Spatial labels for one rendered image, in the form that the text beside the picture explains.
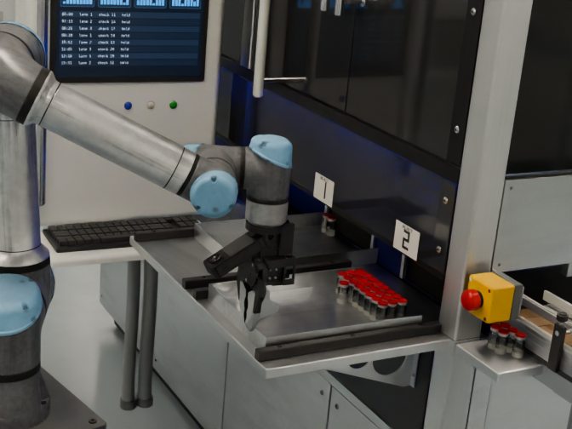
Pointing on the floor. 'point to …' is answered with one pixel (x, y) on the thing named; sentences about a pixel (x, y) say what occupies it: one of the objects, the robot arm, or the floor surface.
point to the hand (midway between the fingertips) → (247, 324)
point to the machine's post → (477, 200)
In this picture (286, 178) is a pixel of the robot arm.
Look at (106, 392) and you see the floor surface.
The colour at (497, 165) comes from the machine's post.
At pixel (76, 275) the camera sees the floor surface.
